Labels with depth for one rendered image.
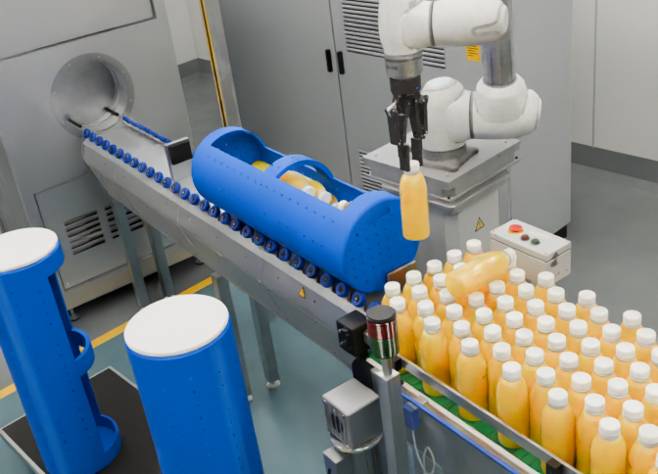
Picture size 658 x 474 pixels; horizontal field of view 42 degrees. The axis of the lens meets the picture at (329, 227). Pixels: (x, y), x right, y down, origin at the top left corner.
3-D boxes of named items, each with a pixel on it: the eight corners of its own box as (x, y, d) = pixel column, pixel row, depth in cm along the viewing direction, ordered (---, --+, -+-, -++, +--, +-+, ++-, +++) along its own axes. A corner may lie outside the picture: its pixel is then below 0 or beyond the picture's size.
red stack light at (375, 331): (385, 319, 184) (383, 304, 182) (403, 331, 179) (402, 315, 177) (361, 331, 181) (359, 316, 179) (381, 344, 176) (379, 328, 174)
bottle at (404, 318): (386, 372, 217) (379, 311, 209) (396, 355, 223) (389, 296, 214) (412, 376, 214) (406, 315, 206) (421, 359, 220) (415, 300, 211)
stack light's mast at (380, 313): (389, 360, 189) (382, 300, 181) (407, 372, 184) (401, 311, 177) (367, 373, 186) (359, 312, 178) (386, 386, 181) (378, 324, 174)
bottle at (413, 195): (425, 227, 224) (421, 162, 216) (433, 238, 217) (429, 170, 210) (399, 232, 223) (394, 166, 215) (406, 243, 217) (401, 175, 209)
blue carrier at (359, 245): (267, 183, 315) (250, 113, 300) (427, 264, 249) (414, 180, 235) (203, 216, 302) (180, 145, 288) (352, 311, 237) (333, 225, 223)
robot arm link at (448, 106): (422, 133, 294) (418, 72, 283) (476, 132, 289) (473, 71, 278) (415, 153, 280) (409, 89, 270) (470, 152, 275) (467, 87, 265)
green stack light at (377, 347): (387, 338, 186) (385, 319, 184) (405, 350, 181) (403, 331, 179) (364, 351, 183) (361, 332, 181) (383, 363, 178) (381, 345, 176)
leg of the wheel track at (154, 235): (172, 295, 440) (145, 186, 411) (177, 299, 436) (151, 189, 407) (163, 299, 437) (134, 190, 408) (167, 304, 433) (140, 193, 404)
